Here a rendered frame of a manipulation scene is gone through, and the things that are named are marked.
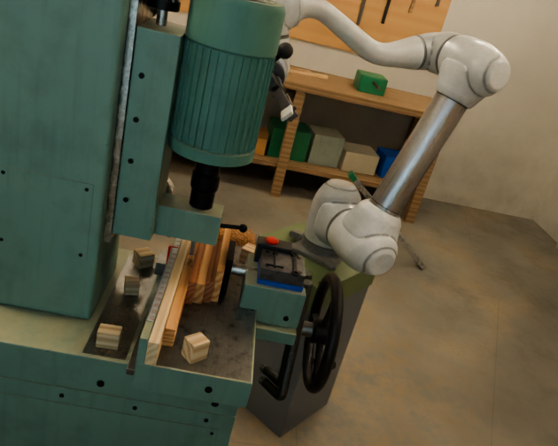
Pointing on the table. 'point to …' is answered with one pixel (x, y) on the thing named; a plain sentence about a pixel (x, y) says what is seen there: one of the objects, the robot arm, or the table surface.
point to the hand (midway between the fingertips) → (268, 91)
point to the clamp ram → (232, 267)
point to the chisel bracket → (188, 220)
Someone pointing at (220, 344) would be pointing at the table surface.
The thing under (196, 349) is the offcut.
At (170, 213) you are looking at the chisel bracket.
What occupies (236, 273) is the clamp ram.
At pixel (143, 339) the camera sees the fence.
